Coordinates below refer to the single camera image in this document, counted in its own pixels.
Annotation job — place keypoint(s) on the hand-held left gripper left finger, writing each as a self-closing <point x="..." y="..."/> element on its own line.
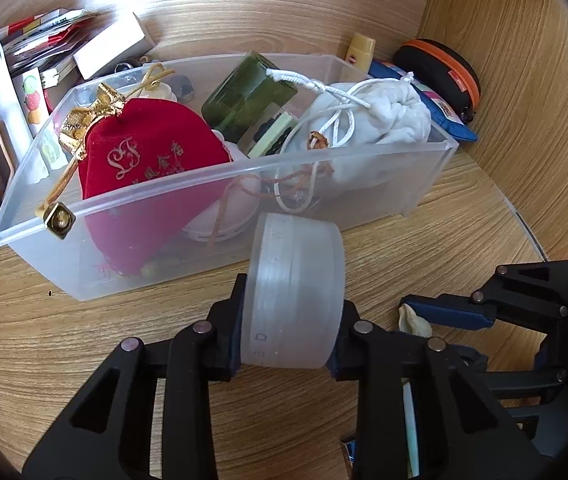
<point x="236" y="342"/>

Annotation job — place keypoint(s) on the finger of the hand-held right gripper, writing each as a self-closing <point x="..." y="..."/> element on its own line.
<point x="524" y="384"/>
<point x="444" y="310"/>

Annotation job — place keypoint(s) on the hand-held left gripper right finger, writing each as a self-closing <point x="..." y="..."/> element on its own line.
<point x="354" y="350"/>

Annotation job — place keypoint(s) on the cream wrapper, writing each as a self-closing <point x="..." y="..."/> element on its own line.
<point x="414" y="322"/>

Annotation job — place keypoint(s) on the frosted plastic jar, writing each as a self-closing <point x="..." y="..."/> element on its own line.
<point x="294" y="300"/>

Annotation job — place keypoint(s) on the pink round ceramic jar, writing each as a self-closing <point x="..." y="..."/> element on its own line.
<point x="234" y="210"/>

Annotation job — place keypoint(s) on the clear plastic storage box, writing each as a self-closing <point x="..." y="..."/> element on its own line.
<point x="404" y="175"/>

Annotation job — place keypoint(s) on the dark green glass bottle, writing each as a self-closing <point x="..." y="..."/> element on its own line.
<point x="244" y="90"/>

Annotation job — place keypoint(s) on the wooden desktop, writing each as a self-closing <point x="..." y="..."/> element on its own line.
<point x="64" y="320"/>

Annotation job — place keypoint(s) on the white plastic packet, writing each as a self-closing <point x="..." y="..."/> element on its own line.
<point x="411" y="425"/>

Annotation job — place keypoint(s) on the blue tube with colourful label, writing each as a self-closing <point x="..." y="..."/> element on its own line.
<point x="444" y="115"/>

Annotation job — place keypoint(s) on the green and black small case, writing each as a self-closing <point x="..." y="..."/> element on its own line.
<point x="274" y="132"/>

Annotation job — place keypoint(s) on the black case with orange zip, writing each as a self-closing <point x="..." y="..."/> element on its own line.
<point x="439" y="72"/>

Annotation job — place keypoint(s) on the cream round tin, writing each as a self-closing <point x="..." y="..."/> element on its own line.
<point x="160" y="94"/>

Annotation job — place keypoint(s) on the small yellow bottle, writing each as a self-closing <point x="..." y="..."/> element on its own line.
<point x="361" y="50"/>

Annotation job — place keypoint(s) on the fruit print booklet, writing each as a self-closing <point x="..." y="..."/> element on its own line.
<point x="34" y="97"/>

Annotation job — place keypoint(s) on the small white cardboard box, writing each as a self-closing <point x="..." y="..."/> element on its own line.
<point x="109" y="45"/>

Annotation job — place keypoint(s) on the stack of booklets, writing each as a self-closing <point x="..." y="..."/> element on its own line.
<point x="39" y="35"/>

